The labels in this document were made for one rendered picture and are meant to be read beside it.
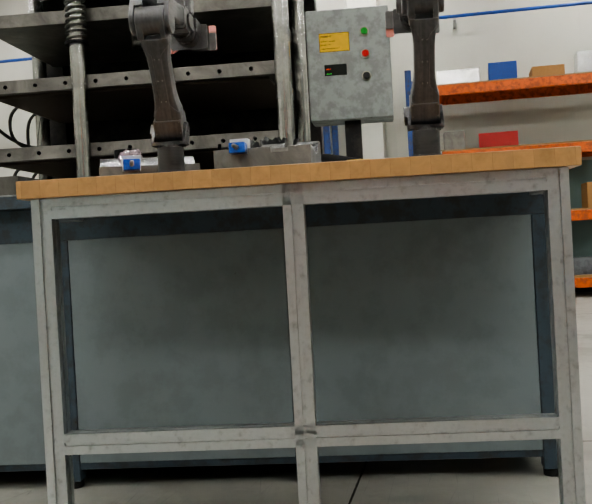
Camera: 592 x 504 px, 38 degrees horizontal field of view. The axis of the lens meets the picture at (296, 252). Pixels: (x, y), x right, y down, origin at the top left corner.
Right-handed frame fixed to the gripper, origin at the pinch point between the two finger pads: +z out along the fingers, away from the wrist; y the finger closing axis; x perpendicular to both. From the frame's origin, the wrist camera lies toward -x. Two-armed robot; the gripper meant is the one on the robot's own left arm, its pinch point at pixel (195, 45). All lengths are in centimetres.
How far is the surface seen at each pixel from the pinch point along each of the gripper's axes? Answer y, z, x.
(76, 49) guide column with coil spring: 56, 65, -18
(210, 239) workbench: -4, -13, 55
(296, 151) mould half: -27.7, -11.7, 32.9
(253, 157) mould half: -16.2, -11.5, 33.8
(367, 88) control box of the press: -47, 75, 2
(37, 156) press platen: 75, 70, 19
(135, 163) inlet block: 12.7, -22.7, 34.7
